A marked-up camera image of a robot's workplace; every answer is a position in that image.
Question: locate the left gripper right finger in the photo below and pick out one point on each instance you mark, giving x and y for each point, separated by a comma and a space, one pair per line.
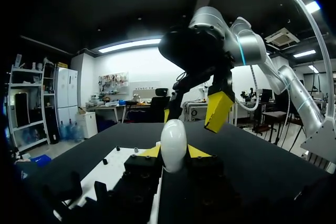
207, 176

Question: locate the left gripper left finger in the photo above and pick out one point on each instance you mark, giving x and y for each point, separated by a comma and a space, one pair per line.
141, 174

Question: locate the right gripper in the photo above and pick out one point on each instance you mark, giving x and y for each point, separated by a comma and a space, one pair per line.
194, 48

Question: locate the white earbud case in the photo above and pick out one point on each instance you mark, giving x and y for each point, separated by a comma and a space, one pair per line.
173, 145

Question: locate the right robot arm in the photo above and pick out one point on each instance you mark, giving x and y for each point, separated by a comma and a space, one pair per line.
291, 85

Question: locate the white plate with black stands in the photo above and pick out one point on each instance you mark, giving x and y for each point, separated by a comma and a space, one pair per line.
115, 161

